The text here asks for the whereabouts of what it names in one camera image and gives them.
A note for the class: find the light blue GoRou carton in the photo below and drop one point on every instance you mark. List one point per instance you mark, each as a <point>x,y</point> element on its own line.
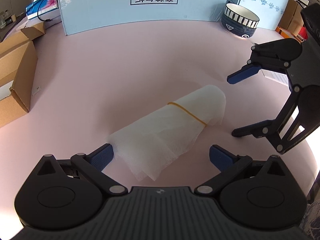
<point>82,15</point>

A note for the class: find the brown cardboard box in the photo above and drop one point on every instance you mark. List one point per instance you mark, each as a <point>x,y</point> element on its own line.
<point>18,64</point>

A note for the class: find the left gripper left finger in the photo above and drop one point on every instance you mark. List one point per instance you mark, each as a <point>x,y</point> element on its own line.
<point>91,166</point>

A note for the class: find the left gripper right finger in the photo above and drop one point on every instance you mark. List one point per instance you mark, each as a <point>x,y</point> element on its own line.
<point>231,167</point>

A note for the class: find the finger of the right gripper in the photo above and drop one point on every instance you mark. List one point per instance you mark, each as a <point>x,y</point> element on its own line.
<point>252,129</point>
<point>245,72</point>

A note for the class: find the dark blue striped bowl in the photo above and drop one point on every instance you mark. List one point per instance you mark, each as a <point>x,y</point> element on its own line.
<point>239,20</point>

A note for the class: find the yellow rubber band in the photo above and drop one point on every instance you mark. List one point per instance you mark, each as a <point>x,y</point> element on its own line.
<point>188,112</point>

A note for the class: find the white nonwoven shopping bag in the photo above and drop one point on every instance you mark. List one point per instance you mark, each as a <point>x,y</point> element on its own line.
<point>154,141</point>

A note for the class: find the blue tissue pack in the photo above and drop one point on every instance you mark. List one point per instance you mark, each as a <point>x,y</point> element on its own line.
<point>43,10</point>

